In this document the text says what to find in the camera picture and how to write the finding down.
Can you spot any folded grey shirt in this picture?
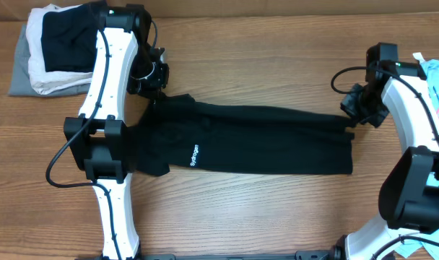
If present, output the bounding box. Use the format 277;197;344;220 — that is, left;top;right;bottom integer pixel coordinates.
8;24;90;98

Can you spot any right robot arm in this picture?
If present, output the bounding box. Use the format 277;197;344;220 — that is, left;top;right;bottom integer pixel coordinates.
325;58;439;259

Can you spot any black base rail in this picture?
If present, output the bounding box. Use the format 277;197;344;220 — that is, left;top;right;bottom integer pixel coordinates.
142;250;330;260

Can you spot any folded black shirt on stack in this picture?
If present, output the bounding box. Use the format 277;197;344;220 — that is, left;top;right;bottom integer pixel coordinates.
41;1;107;73

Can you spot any light blue t-shirt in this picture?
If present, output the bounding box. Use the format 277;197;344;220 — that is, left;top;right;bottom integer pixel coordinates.
396;52;439;260

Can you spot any folded beige shirt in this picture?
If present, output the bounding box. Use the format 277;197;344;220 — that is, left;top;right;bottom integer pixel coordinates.
25;4;93;95

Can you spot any brown cardboard back panel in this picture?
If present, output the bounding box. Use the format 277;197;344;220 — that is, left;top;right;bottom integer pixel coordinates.
0;0;439;22

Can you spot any black Sydrogen t-shirt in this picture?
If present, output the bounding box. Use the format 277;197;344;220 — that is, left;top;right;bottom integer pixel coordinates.
129;94;354;176

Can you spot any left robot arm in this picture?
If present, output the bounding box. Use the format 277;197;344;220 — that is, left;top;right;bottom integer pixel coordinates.
64;4;169;259

